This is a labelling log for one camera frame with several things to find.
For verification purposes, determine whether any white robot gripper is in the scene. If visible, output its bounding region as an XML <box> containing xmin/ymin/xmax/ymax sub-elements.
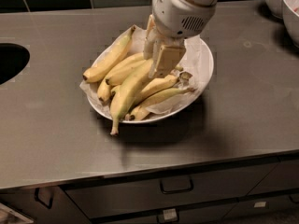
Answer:
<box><xmin>143</xmin><ymin>0</ymin><xmax>216</xmax><ymax>78</ymax></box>

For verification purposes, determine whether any large front yellow banana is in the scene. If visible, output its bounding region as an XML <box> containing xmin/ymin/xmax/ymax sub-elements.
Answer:
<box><xmin>110</xmin><ymin>59</ymin><xmax>153</xmax><ymax>135</ymax></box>

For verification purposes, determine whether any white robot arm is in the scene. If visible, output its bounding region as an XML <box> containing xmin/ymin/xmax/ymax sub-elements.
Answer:
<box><xmin>143</xmin><ymin>0</ymin><xmax>218</xmax><ymax>77</ymax></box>

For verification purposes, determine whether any lower middle yellow banana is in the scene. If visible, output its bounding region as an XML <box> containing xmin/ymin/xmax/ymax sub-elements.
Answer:
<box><xmin>134</xmin><ymin>75</ymin><xmax>178</xmax><ymax>105</ymax></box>

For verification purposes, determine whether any white oval bowl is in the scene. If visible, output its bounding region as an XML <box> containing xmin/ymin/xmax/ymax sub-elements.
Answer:
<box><xmin>85</xmin><ymin>27</ymin><xmax>215</xmax><ymax>125</ymax></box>

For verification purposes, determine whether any bottom yellow banana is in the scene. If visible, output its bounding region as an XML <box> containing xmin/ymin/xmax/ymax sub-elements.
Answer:
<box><xmin>125</xmin><ymin>88</ymin><xmax>194</xmax><ymax>120</ymax></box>

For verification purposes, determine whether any top left yellow banana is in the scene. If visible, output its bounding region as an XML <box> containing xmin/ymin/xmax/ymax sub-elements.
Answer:
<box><xmin>82</xmin><ymin>25</ymin><xmax>136</xmax><ymax>83</ymax></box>

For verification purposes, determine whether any upper grey drawer front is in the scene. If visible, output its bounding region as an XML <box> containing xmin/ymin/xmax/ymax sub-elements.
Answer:
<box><xmin>66</xmin><ymin>163</ymin><xmax>275</xmax><ymax>218</ymax></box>

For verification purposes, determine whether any right upper drawer front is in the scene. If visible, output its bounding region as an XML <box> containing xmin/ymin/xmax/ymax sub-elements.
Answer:
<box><xmin>249</xmin><ymin>159</ymin><xmax>299</xmax><ymax>195</ymax></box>

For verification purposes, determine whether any right lower drawer front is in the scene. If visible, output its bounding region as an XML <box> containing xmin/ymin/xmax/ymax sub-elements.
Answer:
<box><xmin>224</xmin><ymin>194</ymin><xmax>299</xmax><ymax>219</ymax></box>

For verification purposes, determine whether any black upper drawer handle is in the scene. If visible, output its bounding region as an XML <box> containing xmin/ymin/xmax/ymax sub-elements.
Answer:
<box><xmin>160</xmin><ymin>175</ymin><xmax>193</xmax><ymax>195</ymax></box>

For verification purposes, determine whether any lower drawer handle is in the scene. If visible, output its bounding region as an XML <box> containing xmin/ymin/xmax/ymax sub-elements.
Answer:
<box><xmin>157</xmin><ymin>208</ymin><xmax>179</xmax><ymax>224</ymax></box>

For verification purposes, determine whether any black left cabinet handle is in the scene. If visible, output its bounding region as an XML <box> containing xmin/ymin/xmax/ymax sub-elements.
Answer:
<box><xmin>34</xmin><ymin>188</ymin><xmax>53</xmax><ymax>209</ymax></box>

